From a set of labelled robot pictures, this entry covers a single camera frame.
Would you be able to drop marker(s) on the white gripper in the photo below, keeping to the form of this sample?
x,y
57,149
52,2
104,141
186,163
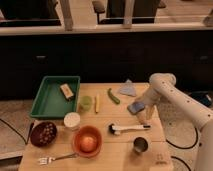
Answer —
x,y
149,98

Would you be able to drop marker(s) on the blue sponge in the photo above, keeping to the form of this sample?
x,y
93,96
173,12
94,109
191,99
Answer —
x,y
135,107

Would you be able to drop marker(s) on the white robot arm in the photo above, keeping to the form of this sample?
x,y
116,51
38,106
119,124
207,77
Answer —
x,y
163,84

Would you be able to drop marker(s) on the metal cup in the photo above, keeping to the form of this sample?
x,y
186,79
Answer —
x,y
140,145

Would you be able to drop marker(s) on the green plastic cup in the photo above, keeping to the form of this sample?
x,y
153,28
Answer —
x,y
85,103

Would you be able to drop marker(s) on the white cup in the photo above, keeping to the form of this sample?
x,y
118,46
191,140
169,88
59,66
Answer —
x,y
72,120

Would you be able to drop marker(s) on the grey folded cloth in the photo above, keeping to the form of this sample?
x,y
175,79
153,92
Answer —
x,y
128,89

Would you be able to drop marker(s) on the green pepper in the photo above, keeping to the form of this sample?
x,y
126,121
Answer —
x,y
113,97

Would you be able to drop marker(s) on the white dish brush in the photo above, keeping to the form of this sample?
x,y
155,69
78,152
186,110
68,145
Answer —
x,y
115,129

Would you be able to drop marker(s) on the yellow stick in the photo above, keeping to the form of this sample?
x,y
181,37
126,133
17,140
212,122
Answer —
x,y
97,103

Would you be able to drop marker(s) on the orange bowl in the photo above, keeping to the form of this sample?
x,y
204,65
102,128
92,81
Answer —
x,y
86,131

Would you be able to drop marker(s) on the orange fruit in bowl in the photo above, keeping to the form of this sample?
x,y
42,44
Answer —
x,y
88,143

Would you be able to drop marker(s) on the wooden block in tray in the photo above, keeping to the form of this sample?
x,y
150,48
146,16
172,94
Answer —
x,y
66,90

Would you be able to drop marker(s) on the green plastic tray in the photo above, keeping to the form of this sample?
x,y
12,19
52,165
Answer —
x,y
50,102

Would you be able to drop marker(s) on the office chair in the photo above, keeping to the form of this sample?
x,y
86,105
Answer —
x,y
127,11

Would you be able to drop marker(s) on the dark brown bowl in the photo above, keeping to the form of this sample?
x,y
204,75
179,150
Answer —
x,y
43,134

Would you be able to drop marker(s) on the silver fork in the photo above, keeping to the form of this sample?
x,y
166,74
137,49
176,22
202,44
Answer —
x,y
48,160

